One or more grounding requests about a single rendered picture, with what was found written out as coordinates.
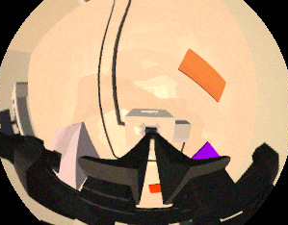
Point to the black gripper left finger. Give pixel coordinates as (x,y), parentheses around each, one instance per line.
(129,170)

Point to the purple rectangular block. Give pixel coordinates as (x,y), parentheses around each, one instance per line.
(206,151)

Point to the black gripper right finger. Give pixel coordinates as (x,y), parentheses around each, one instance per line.
(175,168)

